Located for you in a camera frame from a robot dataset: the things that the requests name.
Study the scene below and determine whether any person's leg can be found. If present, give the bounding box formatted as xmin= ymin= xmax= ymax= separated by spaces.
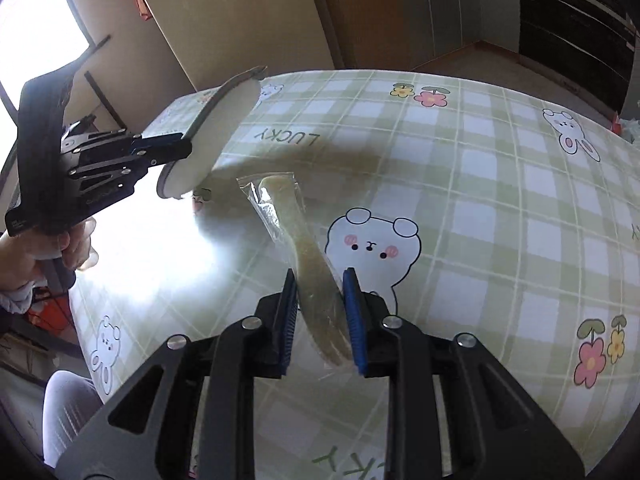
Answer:
xmin=42 ymin=370 xmax=108 ymax=469

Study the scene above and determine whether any person's left forearm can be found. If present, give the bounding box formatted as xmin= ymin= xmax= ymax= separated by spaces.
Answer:
xmin=0 ymin=282 xmax=41 ymax=317

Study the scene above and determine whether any beige refrigerator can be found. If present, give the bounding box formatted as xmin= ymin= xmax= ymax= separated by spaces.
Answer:
xmin=120 ymin=0 xmax=336 ymax=96

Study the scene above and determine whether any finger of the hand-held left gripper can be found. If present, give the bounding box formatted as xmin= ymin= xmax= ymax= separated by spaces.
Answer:
xmin=131 ymin=131 xmax=186 ymax=153
xmin=132 ymin=138 xmax=194 ymax=172

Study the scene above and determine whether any grey kitchen counter cabinet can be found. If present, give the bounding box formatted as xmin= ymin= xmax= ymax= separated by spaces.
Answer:
xmin=395 ymin=0 xmax=521 ymax=61

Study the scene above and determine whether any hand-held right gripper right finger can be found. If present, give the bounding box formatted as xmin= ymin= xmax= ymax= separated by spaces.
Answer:
xmin=341 ymin=266 xmax=586 ymax=480

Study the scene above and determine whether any checked bear-print tablecloth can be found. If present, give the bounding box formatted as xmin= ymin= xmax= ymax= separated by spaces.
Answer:
xmin=67 ymin=69 xmax=640 ymax=480

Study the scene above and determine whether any window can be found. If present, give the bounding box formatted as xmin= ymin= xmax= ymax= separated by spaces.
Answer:
xmin=0 ymin=0 xmax=96 ymax=131

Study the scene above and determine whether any white green-print plastic bag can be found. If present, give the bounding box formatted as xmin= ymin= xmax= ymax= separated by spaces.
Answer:
xmin=612 ymin=112 xmax=640 ymax=144

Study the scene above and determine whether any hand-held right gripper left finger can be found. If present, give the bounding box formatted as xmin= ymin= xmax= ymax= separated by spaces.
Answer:
xmin=55 ymin=269 xmax=300 ymax=480

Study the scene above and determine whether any person's left hand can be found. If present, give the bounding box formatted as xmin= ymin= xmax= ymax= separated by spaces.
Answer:
xmin=0 ymin=216 xmax=99 ymax=295

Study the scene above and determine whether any black integrated stove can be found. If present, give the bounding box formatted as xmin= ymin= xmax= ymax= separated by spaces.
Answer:
xmin=517 ymin=0 xmax=640 ymax=111

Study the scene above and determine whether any dark wooden plank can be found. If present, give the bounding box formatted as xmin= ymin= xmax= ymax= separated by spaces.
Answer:
xmin=84 ymin=71 xmax=133 ymax=131

